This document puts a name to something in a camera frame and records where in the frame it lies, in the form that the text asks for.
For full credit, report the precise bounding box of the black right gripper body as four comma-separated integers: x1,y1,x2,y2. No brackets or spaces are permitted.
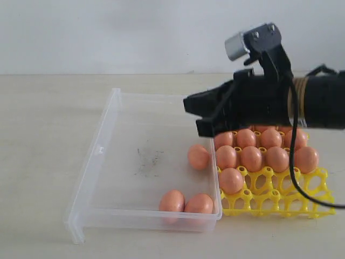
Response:
215,45,293,128

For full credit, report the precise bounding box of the brown egg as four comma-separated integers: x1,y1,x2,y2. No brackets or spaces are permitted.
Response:
294,146,319,174
260,128,282,149
188,144,210,171
213,131,233,150
284,129,308,151
184,193,213,214
254,125,277,133
219,168,244,195
240,146,263,172
266,146,289,173
236,128,256,148
158,189,185,212
278,126,292,134
216,145,237,170

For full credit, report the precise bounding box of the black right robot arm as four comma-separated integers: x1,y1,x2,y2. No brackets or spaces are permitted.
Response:
183,46,344,137

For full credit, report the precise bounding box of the clear plastic storage box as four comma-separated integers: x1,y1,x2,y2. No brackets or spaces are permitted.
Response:
64,88,222,244

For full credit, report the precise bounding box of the black camera cable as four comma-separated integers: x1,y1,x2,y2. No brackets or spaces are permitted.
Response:
285,72,345,208

